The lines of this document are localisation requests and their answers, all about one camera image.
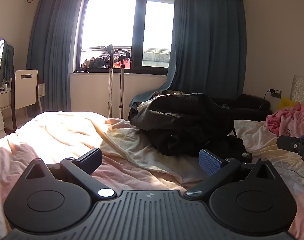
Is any white chair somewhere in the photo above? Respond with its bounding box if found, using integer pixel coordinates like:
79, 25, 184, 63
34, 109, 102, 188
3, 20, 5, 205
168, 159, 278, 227
11, 69, 39, 131

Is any pink fleece blanket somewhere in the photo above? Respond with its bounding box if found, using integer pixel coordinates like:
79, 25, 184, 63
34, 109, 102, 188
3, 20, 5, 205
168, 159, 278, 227
265, 104, 304, 138

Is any dark teal panel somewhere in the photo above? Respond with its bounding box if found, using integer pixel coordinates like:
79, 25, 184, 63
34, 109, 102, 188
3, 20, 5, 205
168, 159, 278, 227
0, 41, 15, 81

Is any blue curtain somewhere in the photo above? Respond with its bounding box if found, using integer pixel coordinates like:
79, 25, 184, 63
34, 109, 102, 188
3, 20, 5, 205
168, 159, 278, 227
129, 0, 245, 108
26, 0, 89, 113

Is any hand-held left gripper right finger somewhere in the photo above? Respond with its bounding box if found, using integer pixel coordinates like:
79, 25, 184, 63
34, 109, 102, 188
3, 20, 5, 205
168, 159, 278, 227
184, 149, 284, 198

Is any wall outlet with charger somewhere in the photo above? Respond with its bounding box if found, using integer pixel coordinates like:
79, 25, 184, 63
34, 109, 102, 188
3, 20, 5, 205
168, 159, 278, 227
258, 88, 282, 111

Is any laundry outside window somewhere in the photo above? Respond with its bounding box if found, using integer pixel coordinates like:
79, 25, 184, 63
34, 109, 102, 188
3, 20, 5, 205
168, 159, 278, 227
81, 54, 132, 69

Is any dark smooth jacket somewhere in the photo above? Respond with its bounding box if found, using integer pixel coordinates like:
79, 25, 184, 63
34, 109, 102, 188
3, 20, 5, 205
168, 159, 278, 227
129, 94, 233, 134

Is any white wall box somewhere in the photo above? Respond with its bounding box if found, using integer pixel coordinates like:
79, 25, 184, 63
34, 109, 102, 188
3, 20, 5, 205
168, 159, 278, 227
37, 82, 47, 97

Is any white tufted headboard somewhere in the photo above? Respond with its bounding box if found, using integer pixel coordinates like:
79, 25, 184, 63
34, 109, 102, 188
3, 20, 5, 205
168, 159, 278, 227
290, 75, 304, 106

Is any pastel bed sheet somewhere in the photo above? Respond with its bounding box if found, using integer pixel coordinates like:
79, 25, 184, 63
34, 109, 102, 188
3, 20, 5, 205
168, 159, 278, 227
0, 111, 304, 240

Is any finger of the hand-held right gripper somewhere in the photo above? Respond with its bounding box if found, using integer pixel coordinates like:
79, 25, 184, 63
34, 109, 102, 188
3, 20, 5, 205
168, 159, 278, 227
276, 135, 304, 162

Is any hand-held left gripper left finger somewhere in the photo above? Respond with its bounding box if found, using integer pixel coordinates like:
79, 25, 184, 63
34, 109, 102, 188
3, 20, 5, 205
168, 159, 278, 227
24, 148, 118, 201

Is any dark framed window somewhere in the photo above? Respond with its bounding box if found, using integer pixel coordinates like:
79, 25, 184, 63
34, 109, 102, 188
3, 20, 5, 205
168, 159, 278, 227
73, 0, 177, 76

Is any black fleece sweater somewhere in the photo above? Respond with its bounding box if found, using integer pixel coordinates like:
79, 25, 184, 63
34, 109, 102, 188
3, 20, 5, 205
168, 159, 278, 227
149, 126, 253, 157

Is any garment steamer stand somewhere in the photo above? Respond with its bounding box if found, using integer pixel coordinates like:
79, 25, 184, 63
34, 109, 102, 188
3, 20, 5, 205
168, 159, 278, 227
103, 44, 134, 119

